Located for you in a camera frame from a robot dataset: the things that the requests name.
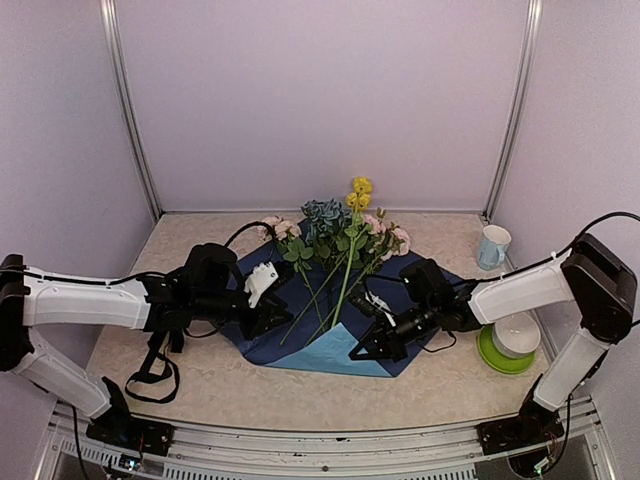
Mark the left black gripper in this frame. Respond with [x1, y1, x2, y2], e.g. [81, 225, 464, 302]
[194, 287, 294, 341]

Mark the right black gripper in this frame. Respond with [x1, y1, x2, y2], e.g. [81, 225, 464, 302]
[349, 298, 439, 363]

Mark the blue wrapping paper sheet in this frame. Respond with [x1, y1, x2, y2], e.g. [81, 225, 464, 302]
[221, 241, 439, 378]

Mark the pink fake rose bunch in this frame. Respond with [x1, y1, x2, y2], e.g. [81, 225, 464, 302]
[327, 209, 410, 322]

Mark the black ribbon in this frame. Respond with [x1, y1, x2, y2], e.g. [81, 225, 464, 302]
[124, 329, 186, 404]

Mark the blue fake rose bunch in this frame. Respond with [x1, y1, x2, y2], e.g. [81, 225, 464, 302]
[296, 199, 352, 342]

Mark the yellow fake flower stem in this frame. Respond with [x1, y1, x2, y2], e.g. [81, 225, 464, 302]
[331, 176, 373, 328]

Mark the light blue ceramic mug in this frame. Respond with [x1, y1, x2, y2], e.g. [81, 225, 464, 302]
[477, 225, 512, 271]

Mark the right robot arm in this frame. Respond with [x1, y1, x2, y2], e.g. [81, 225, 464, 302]
[349, 233, 638, 455]

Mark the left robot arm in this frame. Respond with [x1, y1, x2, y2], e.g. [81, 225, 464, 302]
[1, 243, 294, 456]

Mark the green plate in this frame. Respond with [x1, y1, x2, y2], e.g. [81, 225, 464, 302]
[477, 325, 536, 375]

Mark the white ceramic bowl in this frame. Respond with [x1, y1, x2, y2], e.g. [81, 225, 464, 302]
[492, 313, 541, 359]

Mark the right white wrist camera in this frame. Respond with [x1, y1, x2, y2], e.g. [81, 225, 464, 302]
[348, 292, 396, 326]

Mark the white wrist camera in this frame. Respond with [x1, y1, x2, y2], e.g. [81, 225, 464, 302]
[348, 292, 396, 326]
[244, 262, 279, 308]

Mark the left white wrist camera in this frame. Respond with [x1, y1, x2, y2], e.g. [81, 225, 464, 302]
[244, 262, 279, 308]

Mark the front aluminium rail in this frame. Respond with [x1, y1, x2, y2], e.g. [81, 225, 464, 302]
[47, 397, 609, 480]

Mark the left aluminium frame post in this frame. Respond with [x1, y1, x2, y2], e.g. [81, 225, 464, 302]
[99, 0, 164, 223]

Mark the aluminium frame post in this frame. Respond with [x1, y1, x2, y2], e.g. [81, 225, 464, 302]
[482, 0, 544, 222]
[99, 0, 164, 223]

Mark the right aluminium frame post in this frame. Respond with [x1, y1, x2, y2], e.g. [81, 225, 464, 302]
[482, 0, 544, 222]

